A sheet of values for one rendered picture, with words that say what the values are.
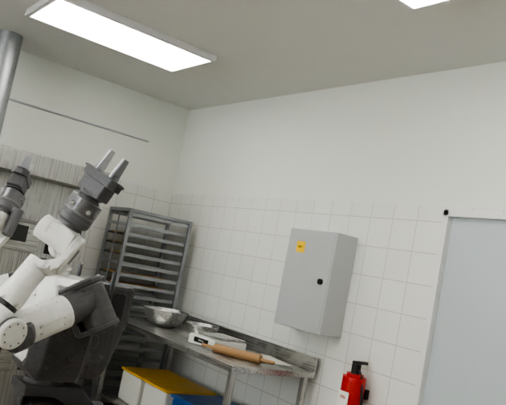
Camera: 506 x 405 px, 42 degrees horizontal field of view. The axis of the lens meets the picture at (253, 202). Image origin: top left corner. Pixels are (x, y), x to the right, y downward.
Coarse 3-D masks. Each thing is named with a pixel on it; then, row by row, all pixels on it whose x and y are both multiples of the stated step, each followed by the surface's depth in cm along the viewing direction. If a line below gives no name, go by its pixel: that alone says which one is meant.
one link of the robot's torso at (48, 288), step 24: (48, 288) 185; (120, 288) 199; (120, 312) 200; (72, 336) 188; (96, 336) 195; (120, 336) 200; (24, 360) 187; (48, 360) 186; (72, 360) 190; (96, 360) 195
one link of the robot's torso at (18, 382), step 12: (12, 384) 195; (24, 384) 188; (36, 384) 190; (48, 384) 191; (60, 384) 194; (72, 384) 199; (12, 396) 193; (48, 396) 191; (60, 396) 193; (72, 396) 195; (84, 396) 197
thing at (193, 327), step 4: (188, 324) 519; (192, 324) 514; (196, 324) 536; (200, 324) 537; (204, 324) 538; (208, 324) 538; (188, 328) 519; (192, 328) 515; (196, 328) 513; (200, 328) 513; (204, 328) 513; (208, 328) 514; (212, 328) 515; (216, 328) 518; (192, 332) 517; (196, 332) 514; (212, 332) 516; (216, 332) 522
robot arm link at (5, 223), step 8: (0, 200) 214; (8, 200) 215; (0, 208) 214; (8, 208) 214; (16, 208) 215; (0, 216) 211; (8, 216) 215; (16, 216) 213; (0, 224) 211; (8, 224) 212; (16, 224) 213; (0, 232) 213; (8, 232) 211
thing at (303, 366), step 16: (144, 320) 571; (192, 320) 583; (160, 336) 485; (176, 336) 502; (240, 336) 523; (192, 352) 447; (208, 352) 449; (256, 352) 500; (272, 352) 489; (288, 352) 475; (224, 368) 415; (240, 368) 413; (256, 368) 420; (272, 368) 432; (288, 368) 447; (304, 368) 458; (96, 384) 555; (304, 384) 450; (96, 400) 551; (112, 400) 534; (224, 400) 412
